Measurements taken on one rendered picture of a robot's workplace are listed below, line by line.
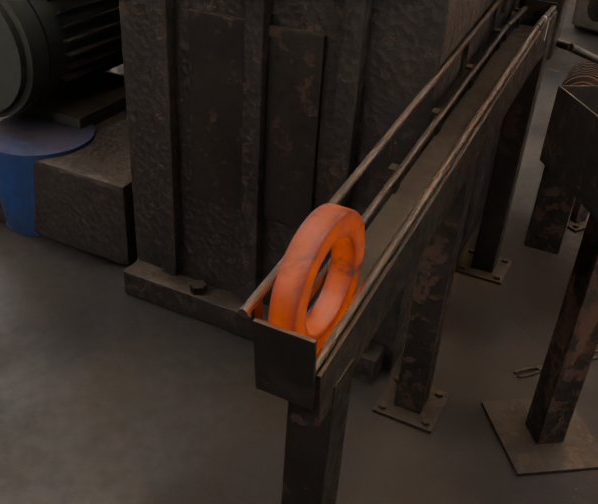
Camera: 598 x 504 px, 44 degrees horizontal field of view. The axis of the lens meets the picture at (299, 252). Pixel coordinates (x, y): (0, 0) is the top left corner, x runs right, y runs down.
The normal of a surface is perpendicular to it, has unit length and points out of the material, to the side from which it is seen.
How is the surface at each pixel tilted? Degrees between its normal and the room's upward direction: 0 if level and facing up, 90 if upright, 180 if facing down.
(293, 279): 58
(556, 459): 0
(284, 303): 75
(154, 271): 0
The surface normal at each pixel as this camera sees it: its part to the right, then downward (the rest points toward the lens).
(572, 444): 0.06, -0.84
